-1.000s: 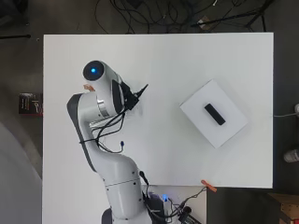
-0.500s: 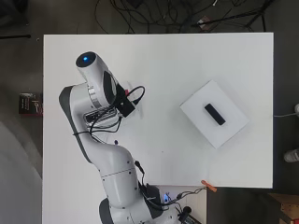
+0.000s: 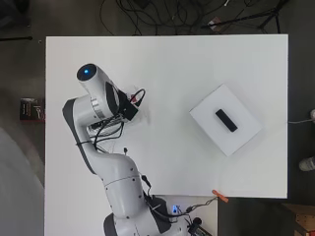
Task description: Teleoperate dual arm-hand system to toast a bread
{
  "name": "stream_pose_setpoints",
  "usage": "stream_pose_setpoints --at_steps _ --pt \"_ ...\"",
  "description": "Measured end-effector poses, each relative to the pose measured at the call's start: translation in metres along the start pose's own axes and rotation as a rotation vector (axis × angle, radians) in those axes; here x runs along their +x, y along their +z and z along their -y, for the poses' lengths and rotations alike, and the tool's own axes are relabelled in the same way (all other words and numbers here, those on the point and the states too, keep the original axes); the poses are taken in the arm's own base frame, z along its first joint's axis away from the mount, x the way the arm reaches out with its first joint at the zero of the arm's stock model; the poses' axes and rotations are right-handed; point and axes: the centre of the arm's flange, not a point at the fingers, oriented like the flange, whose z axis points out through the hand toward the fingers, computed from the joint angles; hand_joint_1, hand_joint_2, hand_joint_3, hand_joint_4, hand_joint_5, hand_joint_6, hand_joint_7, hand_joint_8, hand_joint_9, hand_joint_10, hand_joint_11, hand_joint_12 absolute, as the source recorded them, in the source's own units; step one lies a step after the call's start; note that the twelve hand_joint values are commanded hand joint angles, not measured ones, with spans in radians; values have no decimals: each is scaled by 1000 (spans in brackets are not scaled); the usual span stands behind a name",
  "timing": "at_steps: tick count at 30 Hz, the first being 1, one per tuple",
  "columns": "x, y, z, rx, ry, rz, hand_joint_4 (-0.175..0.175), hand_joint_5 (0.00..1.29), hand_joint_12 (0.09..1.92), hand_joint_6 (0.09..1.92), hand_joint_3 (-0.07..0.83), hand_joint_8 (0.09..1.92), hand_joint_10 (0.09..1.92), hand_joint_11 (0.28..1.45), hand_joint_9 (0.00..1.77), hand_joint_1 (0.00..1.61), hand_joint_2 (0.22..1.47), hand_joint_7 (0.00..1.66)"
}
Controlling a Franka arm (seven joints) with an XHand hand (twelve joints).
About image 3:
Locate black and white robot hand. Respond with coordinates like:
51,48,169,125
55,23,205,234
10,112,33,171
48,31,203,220
117,88,140,124

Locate steel toaster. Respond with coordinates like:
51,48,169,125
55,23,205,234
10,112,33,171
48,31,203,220
86,85,151,137

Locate dark printed box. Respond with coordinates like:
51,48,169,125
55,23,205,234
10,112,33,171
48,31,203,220
19,96,46,123

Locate white flat box stand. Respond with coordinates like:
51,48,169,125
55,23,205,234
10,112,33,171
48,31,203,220
188,83,264,157

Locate orange clamp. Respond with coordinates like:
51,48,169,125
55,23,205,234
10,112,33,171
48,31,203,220
211,189,230,204

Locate black rod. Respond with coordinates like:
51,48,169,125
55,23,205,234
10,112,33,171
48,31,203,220
0,35,33,42

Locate black tripod stand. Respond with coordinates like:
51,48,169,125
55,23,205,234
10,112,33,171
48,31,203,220
200,0,292,34

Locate wooden crate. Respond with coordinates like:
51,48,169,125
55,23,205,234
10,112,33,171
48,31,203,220
281,203,315,236

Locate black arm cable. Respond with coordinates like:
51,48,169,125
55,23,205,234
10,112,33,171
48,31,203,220
76,88,147,155

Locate black floor cables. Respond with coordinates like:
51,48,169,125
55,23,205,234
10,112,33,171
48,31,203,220
98,0,232,36

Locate small black camera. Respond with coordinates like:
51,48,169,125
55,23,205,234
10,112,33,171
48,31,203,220
187,216,213,236

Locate thin white floor cable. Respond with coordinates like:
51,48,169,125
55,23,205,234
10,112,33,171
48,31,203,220
287,118,313,125

